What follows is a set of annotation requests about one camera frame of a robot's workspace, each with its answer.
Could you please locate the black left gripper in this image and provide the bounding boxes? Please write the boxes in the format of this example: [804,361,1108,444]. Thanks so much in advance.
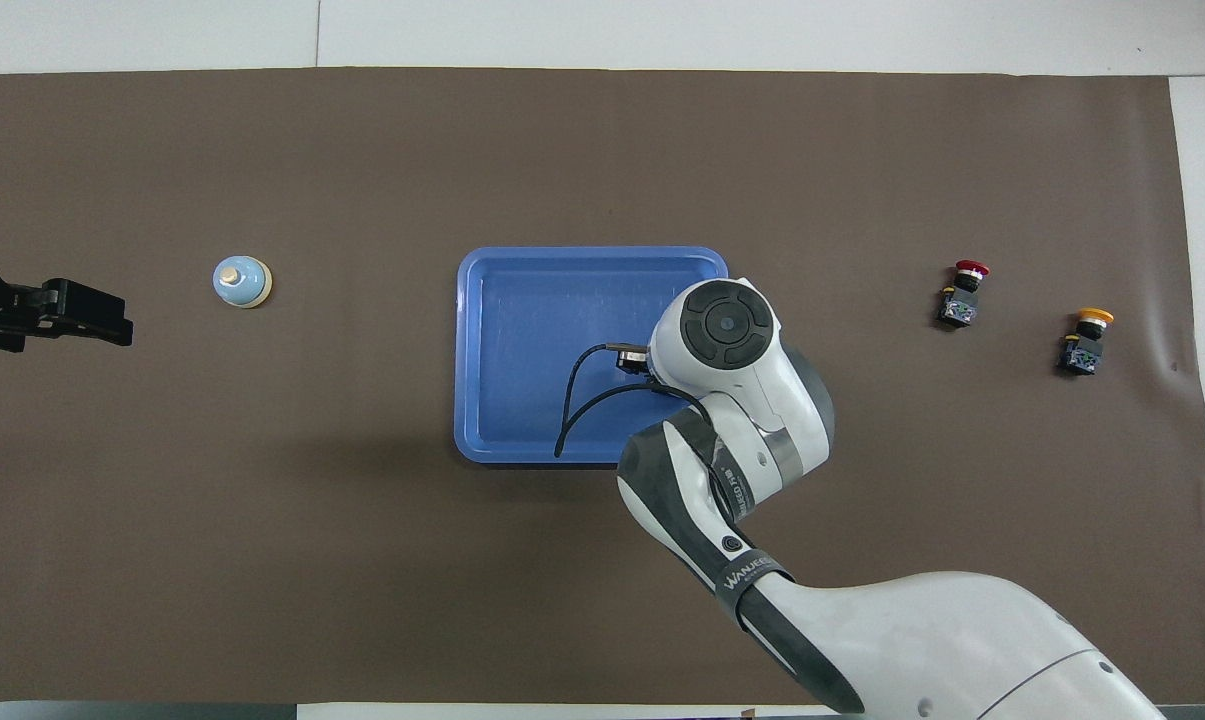
[0,245,134,353]

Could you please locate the red push button switch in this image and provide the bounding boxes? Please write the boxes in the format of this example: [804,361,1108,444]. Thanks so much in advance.
[939,260,990,329]

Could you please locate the yellow push button switch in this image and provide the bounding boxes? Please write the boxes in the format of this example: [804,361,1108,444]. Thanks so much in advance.
[1057,308,1115,376]

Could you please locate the light blue call bell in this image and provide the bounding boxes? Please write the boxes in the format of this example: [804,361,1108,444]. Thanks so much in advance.
[212,255,273,309]

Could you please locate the blue plastic tray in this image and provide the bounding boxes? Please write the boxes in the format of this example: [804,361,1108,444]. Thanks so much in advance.
[453,246,733,466]

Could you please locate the brown table mat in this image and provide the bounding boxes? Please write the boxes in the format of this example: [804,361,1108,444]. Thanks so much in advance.
[0,67,1205,706]

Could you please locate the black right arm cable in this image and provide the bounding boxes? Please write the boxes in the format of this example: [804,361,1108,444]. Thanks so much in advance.
[554,343,711,461]

